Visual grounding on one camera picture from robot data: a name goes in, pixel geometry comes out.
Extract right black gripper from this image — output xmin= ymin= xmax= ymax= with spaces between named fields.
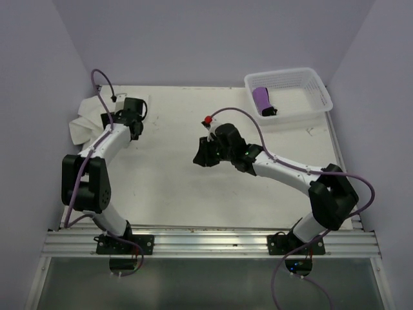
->
xmin=194 ymin=134 xmax=234 ymax=167

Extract white towel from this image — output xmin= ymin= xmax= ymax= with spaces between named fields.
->
xmin=68 ymin=94 xmax=152 ymax=152

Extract purple microfiber towel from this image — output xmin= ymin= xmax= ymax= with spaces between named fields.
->
xmin=252 ymin=87 xmax=277 ymax=117

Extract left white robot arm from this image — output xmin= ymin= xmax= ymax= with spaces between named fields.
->
xmin=61 ymin=97 xmax=148 ymax=254

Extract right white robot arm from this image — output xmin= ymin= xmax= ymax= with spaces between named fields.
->
xmin=193 ymin=118 xmax=359 ymax=254

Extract white perforated plastic basket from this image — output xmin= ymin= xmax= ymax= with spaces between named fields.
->
xmin=244 ymin=67 xmax=333 ymax=126

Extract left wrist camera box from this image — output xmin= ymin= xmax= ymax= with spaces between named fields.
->
xmin=109 ymin=93 xmax=127 ymax=112

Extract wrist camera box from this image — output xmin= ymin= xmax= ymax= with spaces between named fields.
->
xmin=109 ymin=93 xmax=127 ymax=112
xmin=202 ymin=116 xmax=222 ymax=142

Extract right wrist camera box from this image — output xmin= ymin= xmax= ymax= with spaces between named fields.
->
xmin=202 ymin=116 xmax=222 ymax=142

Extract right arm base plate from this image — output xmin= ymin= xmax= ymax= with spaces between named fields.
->
xmin=267 ymin=232 xmax=326 ymax=256

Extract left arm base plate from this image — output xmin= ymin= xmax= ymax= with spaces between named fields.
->
xmin=94 ymin=234 xmax=155 ymax=255

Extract aluminium mounting rail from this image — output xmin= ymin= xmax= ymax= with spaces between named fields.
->
xmin=41 ymin=224 xmax=381 ymax=258

